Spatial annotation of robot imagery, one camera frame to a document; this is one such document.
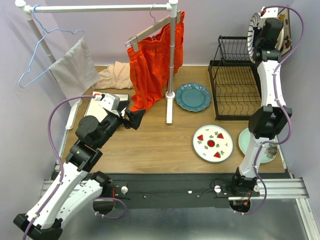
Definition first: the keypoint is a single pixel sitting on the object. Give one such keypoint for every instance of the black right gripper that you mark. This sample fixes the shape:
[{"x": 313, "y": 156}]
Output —
[{"x": 261, "y": 26}]

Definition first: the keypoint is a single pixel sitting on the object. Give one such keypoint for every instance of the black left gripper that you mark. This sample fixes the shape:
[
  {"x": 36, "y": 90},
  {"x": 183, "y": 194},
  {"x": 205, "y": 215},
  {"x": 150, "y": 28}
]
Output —
[{"x": 135, "y": 118}]

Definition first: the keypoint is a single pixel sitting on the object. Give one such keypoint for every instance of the blue striped round plate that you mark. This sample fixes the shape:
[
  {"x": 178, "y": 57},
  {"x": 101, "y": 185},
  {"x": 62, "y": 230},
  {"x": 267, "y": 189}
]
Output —
[{"x": 254, "y": 22}]

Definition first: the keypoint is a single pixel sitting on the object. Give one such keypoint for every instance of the teal scalloped ceramic plate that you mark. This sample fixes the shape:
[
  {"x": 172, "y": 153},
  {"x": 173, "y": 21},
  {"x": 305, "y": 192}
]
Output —
[{"x": 193, "y": 97}]

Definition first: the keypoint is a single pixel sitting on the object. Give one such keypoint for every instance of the watermelon pattern round plate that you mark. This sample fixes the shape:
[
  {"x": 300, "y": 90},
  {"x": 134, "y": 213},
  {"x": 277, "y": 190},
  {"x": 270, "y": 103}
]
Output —
[{"x": 212, "y": 143}]

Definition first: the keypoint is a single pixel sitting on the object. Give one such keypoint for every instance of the floral round plate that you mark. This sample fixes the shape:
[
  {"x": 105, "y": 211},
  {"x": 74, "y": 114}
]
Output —
[{"x": 269, "y": 153}]

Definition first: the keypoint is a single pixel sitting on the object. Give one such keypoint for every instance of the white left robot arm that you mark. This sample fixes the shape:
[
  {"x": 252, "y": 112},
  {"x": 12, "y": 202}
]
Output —
[{"x": 47, "y": 219}]

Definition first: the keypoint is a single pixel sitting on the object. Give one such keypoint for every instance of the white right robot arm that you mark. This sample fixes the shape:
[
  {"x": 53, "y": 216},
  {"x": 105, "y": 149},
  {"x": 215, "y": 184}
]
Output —
[{"x": 269, "y": 120}]

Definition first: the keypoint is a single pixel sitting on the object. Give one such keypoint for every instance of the white clothes rack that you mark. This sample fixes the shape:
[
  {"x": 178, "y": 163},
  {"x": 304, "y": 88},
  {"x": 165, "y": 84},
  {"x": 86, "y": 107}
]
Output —
[{"x": 41, "y": 34}]

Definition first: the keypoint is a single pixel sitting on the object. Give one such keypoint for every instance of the pink round plate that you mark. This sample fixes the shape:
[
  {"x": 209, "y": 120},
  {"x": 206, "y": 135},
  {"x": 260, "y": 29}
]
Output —
[{"x": 280, "y": 39}]

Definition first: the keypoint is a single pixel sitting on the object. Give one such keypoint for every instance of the beige cloth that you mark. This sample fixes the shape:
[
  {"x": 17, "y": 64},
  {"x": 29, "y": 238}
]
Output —
[{"x": 114, "y": 76}]

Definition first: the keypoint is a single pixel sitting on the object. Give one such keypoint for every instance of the flower pattern square plate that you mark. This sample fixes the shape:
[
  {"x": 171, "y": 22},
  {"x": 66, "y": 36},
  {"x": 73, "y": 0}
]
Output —
[{"x": 286, "y": 46}]

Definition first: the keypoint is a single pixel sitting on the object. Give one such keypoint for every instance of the orange shorts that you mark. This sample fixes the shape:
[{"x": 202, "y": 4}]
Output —
[{"x": 149, "y": 69}]

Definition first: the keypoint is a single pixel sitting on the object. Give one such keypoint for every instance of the grey towel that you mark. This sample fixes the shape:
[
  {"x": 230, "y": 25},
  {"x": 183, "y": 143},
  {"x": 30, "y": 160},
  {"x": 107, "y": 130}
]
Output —
[{"x": 75, "y": 72}]

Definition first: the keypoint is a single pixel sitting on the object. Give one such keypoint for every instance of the wooden clip hanger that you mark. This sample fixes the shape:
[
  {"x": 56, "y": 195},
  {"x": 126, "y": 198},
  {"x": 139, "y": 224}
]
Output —
[{"x": 172, "y": 19}]

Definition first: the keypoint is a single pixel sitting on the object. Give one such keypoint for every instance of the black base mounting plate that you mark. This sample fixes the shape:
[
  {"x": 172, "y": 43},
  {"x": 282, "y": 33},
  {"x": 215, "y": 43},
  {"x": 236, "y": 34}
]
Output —
[{"x": 176, "y": 181}]

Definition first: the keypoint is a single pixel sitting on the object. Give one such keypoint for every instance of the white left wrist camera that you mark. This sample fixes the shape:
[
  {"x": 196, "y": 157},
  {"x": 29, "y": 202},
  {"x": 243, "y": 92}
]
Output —
[{"x": 109, "y": 101}]

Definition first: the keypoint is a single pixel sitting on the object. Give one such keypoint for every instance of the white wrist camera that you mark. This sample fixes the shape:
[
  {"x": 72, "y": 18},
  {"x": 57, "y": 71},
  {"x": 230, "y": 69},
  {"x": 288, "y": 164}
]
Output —
[
  {"x": 109, "y": 101},
  {"x": 269, "y": 12}
]

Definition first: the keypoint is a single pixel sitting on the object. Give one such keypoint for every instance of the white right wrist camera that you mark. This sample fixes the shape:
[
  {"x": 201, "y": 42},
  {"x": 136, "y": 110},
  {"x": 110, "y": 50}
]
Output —
[{"x": 269, "y": 12}]

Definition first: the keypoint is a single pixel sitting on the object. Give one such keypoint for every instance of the black wire dish rack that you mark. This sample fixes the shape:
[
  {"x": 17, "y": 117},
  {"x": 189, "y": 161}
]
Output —
[{"x": 234, "y": 80}]

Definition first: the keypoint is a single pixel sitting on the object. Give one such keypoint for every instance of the aluminium rail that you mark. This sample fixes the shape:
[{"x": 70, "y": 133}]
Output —
[{"x": 267, "y": 188}]

